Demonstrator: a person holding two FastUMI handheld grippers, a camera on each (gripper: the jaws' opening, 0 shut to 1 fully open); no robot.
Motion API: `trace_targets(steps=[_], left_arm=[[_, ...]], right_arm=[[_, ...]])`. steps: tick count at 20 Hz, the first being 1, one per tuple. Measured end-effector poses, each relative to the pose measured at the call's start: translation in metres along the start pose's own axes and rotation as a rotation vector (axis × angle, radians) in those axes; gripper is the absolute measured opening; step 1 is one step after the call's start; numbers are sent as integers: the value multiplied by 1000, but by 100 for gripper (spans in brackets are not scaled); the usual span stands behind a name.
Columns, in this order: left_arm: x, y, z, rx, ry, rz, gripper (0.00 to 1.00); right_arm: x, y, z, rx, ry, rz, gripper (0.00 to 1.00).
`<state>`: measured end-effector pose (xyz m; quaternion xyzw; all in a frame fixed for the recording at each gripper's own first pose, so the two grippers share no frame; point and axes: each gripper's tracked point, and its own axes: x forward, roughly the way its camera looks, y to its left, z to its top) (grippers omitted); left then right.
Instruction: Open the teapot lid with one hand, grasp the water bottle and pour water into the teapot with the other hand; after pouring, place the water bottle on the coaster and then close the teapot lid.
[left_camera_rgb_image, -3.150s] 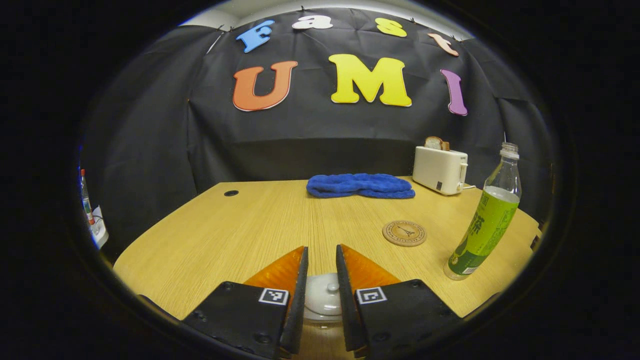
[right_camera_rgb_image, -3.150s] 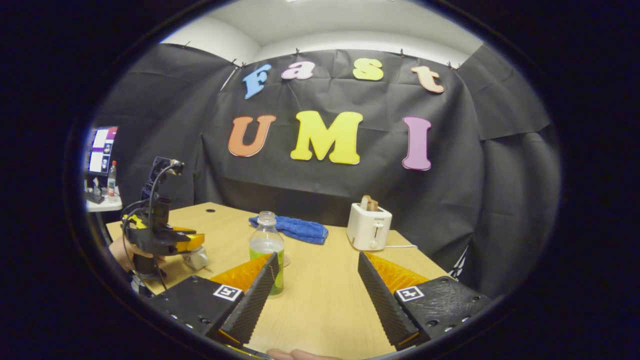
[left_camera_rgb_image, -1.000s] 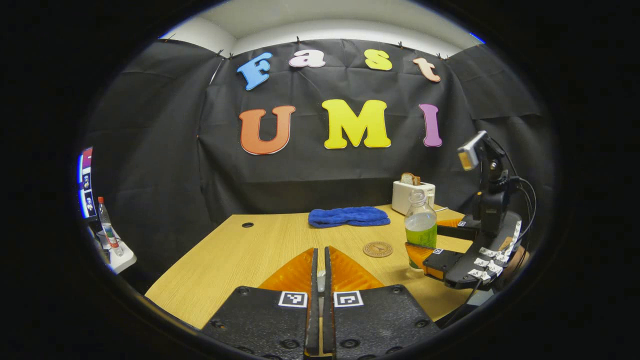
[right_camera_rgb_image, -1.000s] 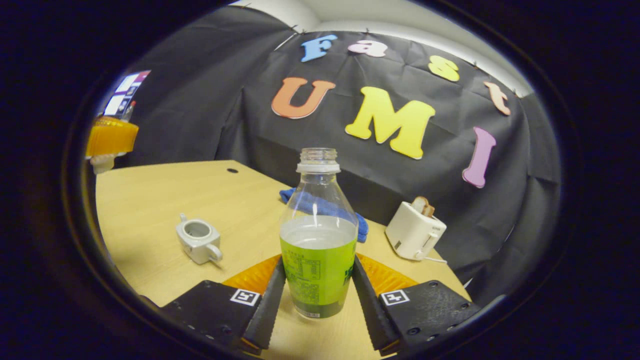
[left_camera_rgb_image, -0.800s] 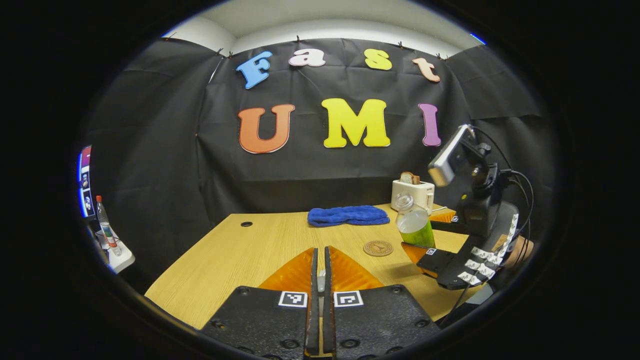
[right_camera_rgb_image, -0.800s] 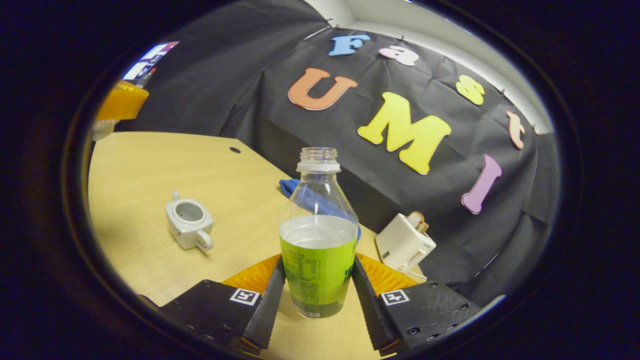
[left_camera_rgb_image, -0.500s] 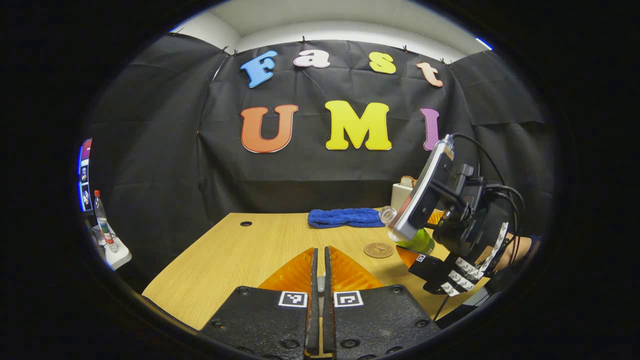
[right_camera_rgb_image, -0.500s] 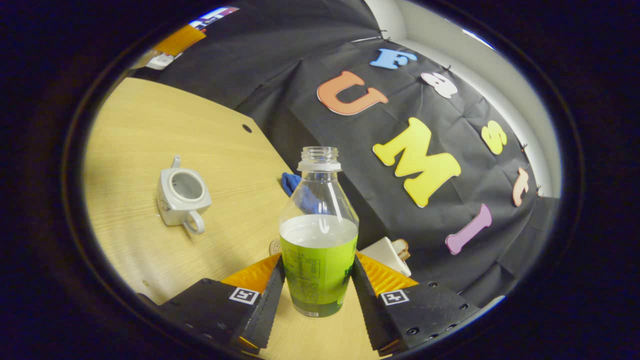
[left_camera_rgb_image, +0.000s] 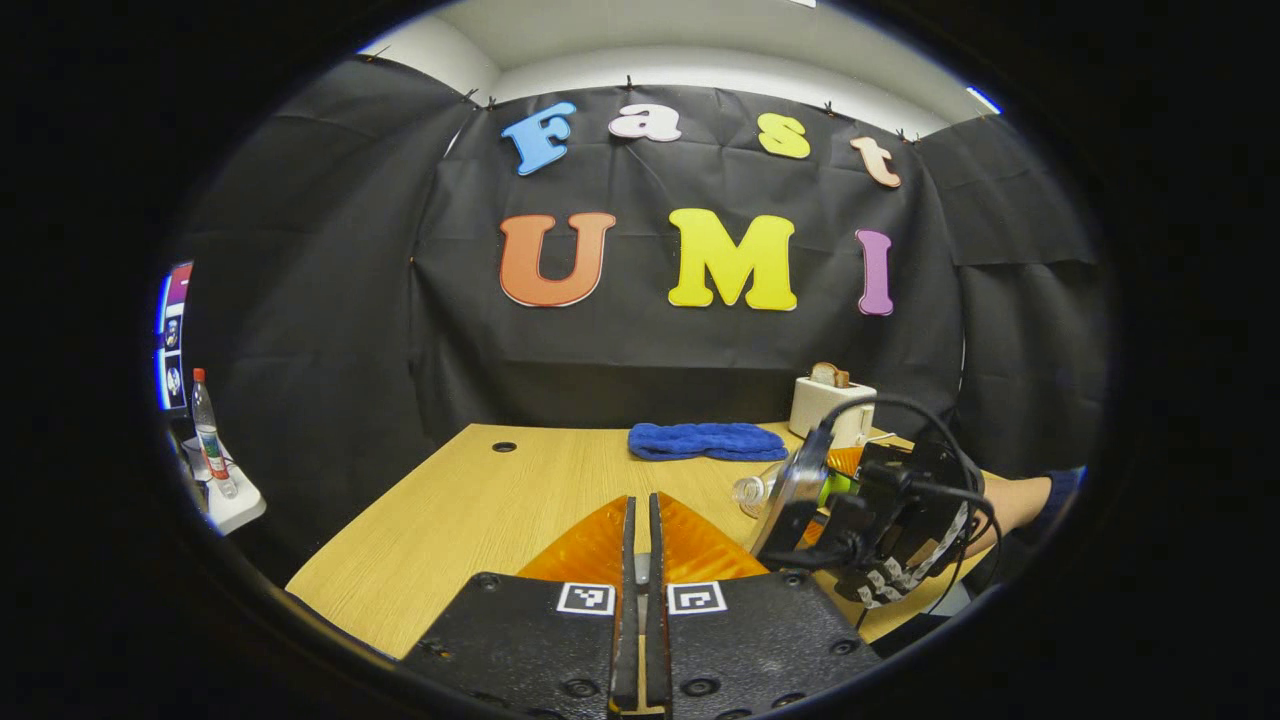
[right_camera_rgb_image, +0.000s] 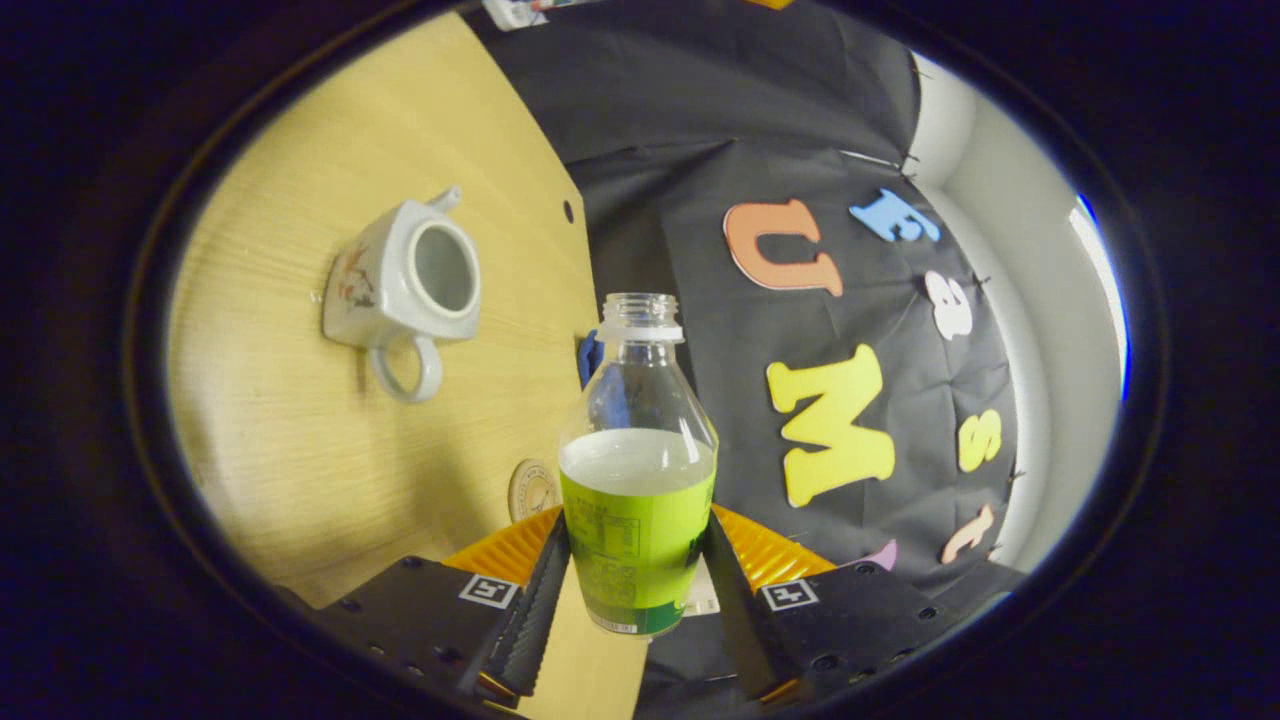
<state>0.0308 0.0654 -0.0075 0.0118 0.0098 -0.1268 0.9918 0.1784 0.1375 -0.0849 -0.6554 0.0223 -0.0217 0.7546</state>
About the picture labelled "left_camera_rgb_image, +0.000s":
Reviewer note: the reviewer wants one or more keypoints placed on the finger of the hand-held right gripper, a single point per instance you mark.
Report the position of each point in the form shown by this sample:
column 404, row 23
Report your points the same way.
column 847, row 462
column 795, row 500

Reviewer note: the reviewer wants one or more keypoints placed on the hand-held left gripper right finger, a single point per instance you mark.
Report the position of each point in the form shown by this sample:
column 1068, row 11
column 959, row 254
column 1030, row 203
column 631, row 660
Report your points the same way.
column 658, row 650

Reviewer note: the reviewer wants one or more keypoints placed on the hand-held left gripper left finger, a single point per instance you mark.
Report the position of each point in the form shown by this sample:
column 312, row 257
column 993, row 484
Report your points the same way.
column 626, row 650

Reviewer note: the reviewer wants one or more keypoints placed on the green label water bottle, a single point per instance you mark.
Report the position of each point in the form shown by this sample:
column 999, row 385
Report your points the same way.
column 755, row 492

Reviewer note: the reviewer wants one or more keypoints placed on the red cap plastic bottle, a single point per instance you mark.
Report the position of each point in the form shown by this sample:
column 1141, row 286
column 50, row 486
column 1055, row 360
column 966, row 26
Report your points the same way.
column 210, row 440

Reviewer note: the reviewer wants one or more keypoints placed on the white toaster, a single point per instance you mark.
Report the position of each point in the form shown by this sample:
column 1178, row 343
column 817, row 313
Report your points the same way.
column 815, row 405

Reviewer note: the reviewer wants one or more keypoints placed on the bread slice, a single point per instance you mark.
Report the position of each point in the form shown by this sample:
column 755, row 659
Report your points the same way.
column 828, row 375

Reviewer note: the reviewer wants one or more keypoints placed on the blue towel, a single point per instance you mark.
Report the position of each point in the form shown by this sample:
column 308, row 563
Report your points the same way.
column 700, row 441

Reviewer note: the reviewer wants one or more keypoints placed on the small white side table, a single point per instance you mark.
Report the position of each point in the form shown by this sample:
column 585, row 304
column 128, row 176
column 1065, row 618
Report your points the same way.
column 235, row 505

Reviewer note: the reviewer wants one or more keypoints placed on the black backdrop cloth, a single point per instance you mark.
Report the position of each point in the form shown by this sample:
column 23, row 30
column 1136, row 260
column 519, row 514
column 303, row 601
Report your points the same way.
column 330, row 300

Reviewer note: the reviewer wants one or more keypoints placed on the computer monitor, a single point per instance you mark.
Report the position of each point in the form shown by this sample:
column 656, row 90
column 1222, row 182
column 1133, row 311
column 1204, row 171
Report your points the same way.
column 173, row 340

